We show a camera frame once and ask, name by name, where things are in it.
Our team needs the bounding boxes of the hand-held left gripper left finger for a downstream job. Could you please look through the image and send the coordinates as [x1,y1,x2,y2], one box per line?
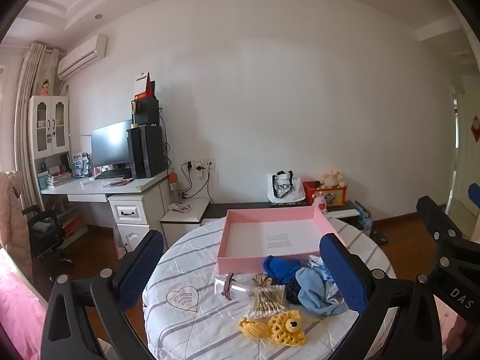
[40,229,166,360]

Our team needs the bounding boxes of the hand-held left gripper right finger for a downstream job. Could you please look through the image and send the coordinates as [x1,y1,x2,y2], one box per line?
[319,232,439,360]

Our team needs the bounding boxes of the light blue knitted hat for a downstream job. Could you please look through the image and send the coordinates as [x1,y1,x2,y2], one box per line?
[295,266,350,316]

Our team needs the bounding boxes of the royal blue knitted hat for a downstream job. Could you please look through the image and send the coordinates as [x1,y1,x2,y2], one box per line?
[262,255,313,290]

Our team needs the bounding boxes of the pink cardboard box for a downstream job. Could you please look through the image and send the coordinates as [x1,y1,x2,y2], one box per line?
[217,205,347,274]

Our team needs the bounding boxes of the cotton swab pack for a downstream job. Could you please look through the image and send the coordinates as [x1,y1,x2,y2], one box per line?
[247,286,289,320]

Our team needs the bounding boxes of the yellow crochet fish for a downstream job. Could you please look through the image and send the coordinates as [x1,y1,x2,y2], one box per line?
[239,309,308,345]

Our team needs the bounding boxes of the pale pink floral quilt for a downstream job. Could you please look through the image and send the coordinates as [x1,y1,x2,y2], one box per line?
[439,305,480,360]

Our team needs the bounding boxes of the white desk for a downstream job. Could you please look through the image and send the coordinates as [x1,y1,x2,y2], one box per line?
[40,172,178,254]

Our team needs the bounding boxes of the white side table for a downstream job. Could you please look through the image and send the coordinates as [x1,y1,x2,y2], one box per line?
[160,197,211,234]

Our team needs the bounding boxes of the white striped quilted cover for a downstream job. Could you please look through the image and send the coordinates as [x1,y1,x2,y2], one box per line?
[142,215,399,360]

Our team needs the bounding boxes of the pink plush toy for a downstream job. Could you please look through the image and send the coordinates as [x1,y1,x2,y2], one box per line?
[313,191,329,213]

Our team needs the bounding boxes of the red toy box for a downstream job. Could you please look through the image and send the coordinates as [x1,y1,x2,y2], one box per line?
[302,181,348,206]

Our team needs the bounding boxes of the beige plush toy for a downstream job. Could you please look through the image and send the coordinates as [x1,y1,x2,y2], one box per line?
[318,170,345,189]

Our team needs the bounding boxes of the black keyboard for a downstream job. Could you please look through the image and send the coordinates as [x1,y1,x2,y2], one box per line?
[94,169,134,181]

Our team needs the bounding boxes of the white tote bag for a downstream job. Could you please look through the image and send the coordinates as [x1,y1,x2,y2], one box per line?
[267,170,305,205]

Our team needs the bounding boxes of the black office chair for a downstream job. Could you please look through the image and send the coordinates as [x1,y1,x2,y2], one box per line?
[22,204,74,271]

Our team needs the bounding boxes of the black low bench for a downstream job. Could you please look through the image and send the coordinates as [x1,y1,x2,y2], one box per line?
[202,199,361,221]

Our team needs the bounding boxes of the black computer tower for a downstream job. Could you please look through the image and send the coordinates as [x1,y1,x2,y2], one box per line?
[126,125,168,180]

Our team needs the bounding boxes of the blue and white boxes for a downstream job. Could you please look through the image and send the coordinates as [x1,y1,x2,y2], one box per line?
[71,151,91,178]

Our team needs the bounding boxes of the stack of books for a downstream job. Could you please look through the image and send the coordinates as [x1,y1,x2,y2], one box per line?
[37,170,74,189]

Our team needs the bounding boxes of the black computer monitor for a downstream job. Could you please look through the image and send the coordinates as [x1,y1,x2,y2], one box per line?
[91,120,134,169]

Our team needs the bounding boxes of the bright pink blanket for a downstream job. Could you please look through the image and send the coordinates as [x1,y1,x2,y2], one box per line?
[0,262,50,360]

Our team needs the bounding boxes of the pink coat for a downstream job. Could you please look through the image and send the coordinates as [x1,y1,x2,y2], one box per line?
[0,170,35,287]

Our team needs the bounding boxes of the black box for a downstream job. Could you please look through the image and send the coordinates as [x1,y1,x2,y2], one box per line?
[131,98,160,127]

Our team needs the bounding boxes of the white glass-door cabinet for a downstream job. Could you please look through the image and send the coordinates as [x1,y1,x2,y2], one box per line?
[28,95,73,175]

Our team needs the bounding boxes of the red and white paper bag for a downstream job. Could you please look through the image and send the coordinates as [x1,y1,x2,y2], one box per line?
[133,72,157,102]

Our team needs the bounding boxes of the white air conditioner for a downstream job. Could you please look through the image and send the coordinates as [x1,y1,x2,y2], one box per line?
[57,34,109,80]

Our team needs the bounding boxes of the black power cable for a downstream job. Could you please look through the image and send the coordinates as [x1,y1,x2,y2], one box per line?
[179,162,194,200]
[195,166,211,199]

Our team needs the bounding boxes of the cream bed frame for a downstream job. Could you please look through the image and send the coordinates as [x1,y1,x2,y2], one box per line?
[0,247,49,310]

